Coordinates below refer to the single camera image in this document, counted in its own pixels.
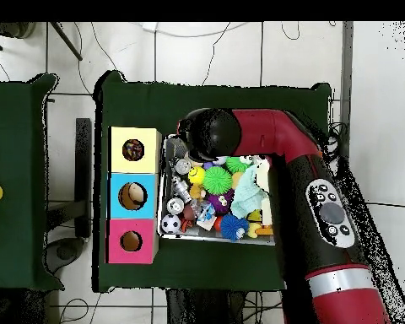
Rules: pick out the green spiky ball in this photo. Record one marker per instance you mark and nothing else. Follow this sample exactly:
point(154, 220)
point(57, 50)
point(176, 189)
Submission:
point(217, 180)

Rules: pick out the mint waffle cloth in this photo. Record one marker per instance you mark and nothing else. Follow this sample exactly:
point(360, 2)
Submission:
point(248, 197)

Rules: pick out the colourful spotted cloth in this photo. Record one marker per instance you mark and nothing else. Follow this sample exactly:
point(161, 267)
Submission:
point(133, 149)

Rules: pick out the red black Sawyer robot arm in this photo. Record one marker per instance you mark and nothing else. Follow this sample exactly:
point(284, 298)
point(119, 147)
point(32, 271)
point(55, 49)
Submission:
point(273, 131)

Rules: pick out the wooden box with three holes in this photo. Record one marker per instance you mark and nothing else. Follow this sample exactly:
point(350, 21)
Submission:
point(131, 209)

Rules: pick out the yellow smiley ball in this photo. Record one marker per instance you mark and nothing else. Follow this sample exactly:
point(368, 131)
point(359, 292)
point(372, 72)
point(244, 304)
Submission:
point(196, 174)

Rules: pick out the purple spiky toy with eyes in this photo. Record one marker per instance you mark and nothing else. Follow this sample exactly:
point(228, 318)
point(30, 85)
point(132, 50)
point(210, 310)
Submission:
point(221, 202)

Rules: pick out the black white soccer ball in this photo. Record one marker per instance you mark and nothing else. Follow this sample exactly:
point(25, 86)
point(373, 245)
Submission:
point(170, 224)

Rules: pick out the blue spiky ball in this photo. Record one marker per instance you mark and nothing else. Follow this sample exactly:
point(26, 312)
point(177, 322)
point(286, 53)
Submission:
point(234, 226)

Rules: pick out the dark green table cloth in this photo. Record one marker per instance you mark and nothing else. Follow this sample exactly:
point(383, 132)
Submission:
point(13, 135)
point(189, 101)

